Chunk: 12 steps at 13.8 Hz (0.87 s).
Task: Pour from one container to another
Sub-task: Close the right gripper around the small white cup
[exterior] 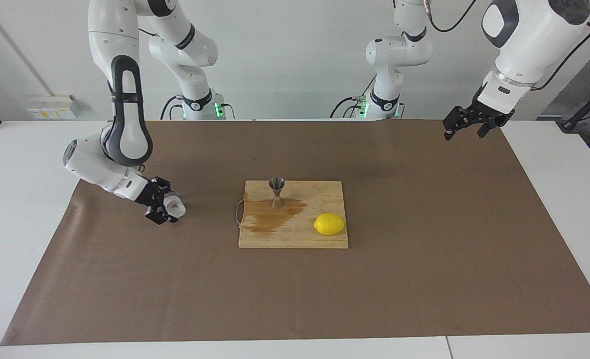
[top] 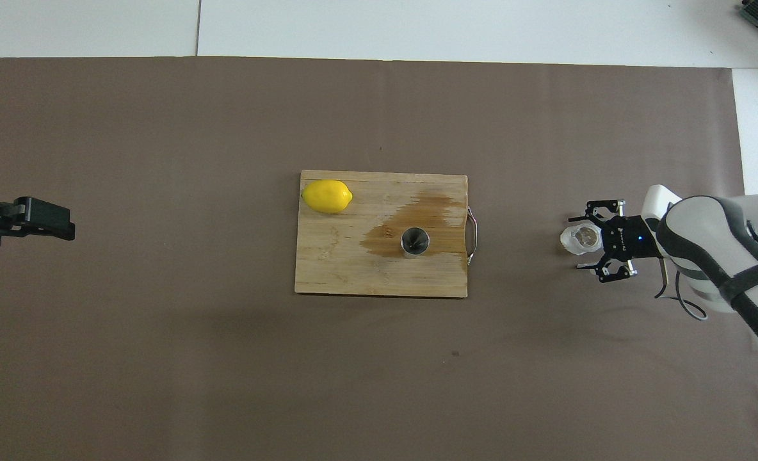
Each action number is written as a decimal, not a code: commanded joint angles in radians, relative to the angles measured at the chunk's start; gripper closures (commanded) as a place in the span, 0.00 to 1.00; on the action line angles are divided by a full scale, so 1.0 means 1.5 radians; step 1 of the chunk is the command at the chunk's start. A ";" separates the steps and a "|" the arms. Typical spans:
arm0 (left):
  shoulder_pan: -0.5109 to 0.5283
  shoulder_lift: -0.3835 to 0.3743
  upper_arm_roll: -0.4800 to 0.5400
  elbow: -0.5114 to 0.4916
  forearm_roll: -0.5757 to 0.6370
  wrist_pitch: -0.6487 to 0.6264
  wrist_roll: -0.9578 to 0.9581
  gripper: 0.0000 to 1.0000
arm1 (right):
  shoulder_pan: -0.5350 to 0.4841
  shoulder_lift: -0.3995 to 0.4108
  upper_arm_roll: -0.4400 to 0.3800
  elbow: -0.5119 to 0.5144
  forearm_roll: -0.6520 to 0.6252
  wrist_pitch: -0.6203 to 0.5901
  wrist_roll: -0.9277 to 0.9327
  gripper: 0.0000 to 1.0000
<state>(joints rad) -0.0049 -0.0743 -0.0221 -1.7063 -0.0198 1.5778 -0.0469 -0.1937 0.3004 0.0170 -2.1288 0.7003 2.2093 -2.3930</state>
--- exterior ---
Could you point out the black stand pole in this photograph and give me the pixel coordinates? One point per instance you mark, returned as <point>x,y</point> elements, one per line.
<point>574,119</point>

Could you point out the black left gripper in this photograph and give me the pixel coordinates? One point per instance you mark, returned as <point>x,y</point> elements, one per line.
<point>484,113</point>

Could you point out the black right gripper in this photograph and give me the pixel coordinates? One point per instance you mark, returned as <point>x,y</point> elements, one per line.
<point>153,197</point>

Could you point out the yellow lemon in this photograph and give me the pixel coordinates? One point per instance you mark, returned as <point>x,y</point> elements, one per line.
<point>329,224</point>

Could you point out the white wall socket box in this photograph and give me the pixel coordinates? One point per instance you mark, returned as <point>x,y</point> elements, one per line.
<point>51,107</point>

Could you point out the wooden cutting board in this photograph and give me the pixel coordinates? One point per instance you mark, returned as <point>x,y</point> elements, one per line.
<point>295,234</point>

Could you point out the steel double jigger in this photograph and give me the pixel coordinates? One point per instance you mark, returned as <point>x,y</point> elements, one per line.
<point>277,200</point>

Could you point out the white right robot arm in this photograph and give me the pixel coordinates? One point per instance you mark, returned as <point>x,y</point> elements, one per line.
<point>125,124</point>

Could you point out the small clear plastic cup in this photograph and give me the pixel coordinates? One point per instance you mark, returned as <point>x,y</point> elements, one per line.
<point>175,207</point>

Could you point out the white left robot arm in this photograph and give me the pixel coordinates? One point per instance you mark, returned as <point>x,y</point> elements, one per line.
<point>399,50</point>

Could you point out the brown paper table mat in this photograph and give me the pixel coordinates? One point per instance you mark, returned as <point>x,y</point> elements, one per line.
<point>125,274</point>

